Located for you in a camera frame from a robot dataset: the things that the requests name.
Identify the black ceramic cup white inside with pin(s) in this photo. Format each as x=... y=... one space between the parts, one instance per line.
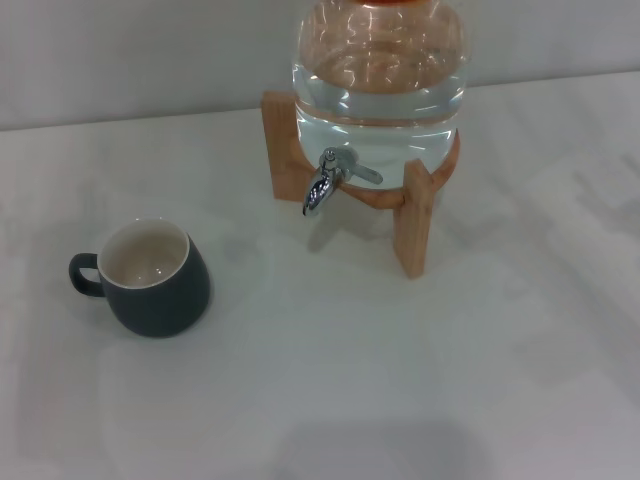
x=150 y=300

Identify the wooden dispenser stand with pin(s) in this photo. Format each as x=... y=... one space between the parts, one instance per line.
x=412 y=225

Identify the chrome faucet with lever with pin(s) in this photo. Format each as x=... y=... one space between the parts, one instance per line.
x=320 y=187

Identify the glass water dispenser jar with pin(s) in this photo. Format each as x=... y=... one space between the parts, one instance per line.
x=380 y=65

